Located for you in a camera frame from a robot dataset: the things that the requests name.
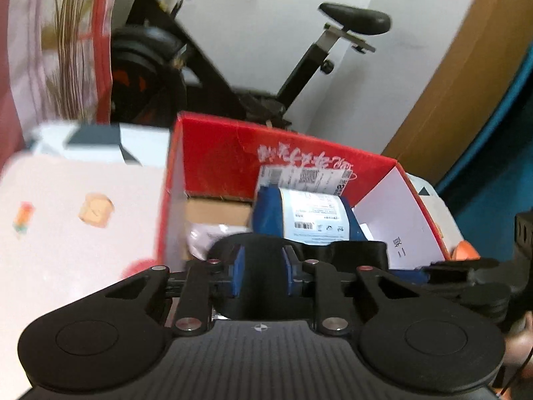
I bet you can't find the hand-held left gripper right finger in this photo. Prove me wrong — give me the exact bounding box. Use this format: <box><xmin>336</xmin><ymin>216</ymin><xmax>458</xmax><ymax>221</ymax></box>
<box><xmin>283</xmin><ymin>246</ymin><xmax>459</xmax><ymax>337</ymax></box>

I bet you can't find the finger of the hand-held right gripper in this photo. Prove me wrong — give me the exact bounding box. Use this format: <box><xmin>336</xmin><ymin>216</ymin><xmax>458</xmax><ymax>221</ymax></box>
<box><xmin>418</xmin><ymin>258</ymin><xmax>500</xmax><ymax>296</ymax></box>

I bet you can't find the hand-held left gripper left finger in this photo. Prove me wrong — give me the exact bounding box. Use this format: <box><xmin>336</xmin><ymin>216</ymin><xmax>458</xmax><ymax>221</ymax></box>
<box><xmin>62</xmin><ymin>245</ymin><xmax>248</xmax><ymax>338</ymax></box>

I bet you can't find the black fabric item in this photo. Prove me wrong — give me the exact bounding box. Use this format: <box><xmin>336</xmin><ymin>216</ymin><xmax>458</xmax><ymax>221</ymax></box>
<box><xmin>207</xmin><ymin>234</ymin><xmax>392</xmax><ymax>321</ymax></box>

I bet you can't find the red cardboard box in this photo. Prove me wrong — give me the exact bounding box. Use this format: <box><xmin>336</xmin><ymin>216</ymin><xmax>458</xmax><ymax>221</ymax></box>
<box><xmin>158</xmin><ymin>110</ymin><xmax>452</xmax><ymax>276</ymax></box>

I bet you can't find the person's right hand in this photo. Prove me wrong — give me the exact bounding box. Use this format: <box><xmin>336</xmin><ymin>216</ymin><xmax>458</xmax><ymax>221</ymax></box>
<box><xmin>506</xmin><ymin>319</ymin><xmax>533</xmax><ymax>366</ymax></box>

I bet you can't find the orange rounded object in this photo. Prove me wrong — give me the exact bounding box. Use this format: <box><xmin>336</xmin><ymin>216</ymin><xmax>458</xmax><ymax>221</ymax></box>
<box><xmin>452</xmin><ymin>241</ymin><xmax>479</xmax><ymax>260</ymax></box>

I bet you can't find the crumpled white plastic bag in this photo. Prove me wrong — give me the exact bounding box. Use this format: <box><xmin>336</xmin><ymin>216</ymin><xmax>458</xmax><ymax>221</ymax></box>
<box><xmin>186</xmin><ymin>222</ymin><xmax>251</xmax><ymax>261</ymax></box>

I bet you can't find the blue package with white label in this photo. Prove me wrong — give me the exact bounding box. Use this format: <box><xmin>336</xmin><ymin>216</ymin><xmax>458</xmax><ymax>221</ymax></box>
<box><xmin>251</xmin><ymin>184</ymin><xmax>369</xmax><ymax>247</ymax></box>

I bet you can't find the teal curtain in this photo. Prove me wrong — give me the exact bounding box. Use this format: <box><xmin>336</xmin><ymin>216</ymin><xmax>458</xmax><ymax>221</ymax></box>
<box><xmin>433</xmin><ymin>42</ymin><xmax>533</xmax><ymax>267</ymax></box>

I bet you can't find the wooden door panel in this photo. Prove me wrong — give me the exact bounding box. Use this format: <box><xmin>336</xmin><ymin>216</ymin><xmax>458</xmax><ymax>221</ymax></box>
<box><xmin>381</xmin><ymin>0</ymin><xmax>533</xmax><ymax>184</ymax></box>

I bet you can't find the black exercise bike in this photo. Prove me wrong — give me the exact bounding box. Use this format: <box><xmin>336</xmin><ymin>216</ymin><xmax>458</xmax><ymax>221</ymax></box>
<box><xmin>110</xmin><ymin>0</ymin><xmax>392</xmax><ymax>134</ymax></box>

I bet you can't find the pink printed curtain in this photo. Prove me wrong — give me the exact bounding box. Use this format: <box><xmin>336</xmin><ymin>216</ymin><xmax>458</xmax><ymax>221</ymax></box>
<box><xmin>0</xmin><ymin>0</ymin><xmax>121</xmax><ymax>159</ymax></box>

